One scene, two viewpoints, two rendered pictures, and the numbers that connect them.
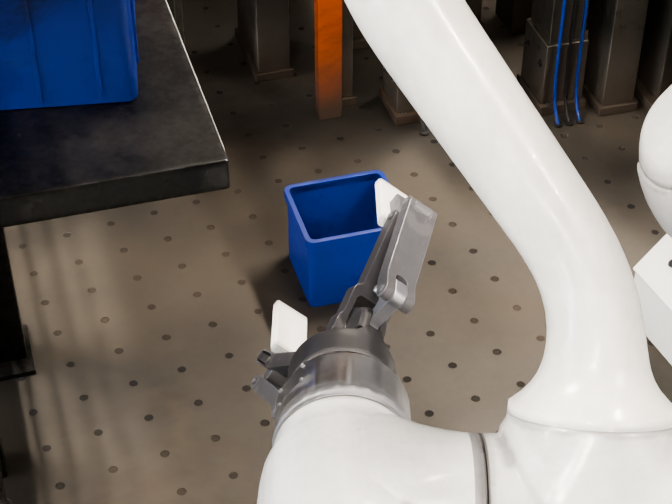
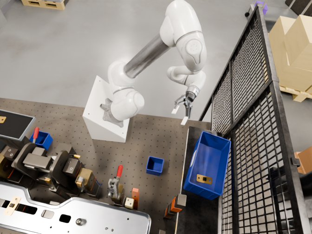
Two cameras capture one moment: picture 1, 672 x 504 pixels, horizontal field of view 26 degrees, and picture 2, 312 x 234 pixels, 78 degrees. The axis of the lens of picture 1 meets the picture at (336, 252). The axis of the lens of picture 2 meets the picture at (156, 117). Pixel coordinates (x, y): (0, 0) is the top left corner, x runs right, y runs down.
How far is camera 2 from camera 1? 1.68 m
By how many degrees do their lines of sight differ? 82
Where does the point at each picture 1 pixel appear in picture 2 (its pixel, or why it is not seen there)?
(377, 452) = (196, 76)
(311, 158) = (145, 197)
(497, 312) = (139, 151)
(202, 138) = (191, 130)
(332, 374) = (194, 88)
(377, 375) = (190, 88)
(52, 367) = not seen: hidden behind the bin
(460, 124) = not seen: hidden behind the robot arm
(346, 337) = (189, 94)
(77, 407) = not seen: hidden behind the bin
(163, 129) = (195, 134)
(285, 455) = (202, 82)
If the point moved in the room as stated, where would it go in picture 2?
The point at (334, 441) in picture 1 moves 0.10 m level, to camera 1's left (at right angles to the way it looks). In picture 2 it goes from (198, 79) to (211, 84)
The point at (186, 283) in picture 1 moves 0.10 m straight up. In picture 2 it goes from (176, 177) to (178, 172)
